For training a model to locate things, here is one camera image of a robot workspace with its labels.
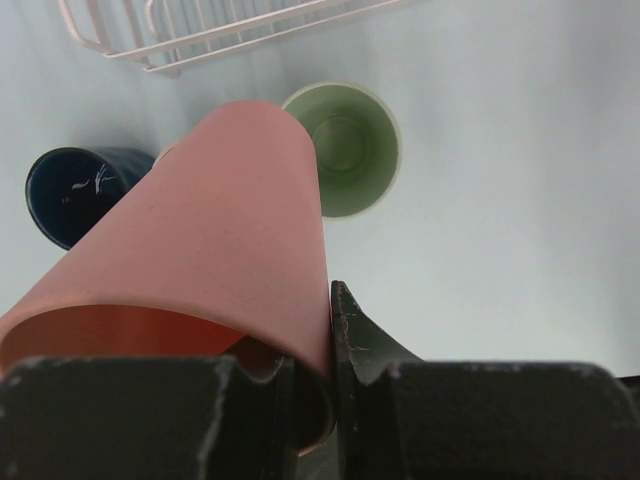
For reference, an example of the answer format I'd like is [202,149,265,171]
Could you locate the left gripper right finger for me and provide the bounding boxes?
[331,281,639,479]

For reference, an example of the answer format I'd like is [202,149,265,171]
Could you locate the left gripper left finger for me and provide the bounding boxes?
[1,356,297,479]

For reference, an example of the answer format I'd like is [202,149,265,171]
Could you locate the salmon pink plastic cup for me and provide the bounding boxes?
[1,100,334,452]

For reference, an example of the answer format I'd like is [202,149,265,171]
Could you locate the dark blue ceramic mug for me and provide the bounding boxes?
[25,147,155,250]

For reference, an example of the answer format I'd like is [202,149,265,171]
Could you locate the green plastic cup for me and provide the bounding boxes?
[282,82,402,219]

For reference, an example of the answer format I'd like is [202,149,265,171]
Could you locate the beige plastic cup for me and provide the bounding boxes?
[152,142,177,168]

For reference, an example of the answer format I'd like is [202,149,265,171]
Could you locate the white wire dish rack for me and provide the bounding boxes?
[58,0,401,77]

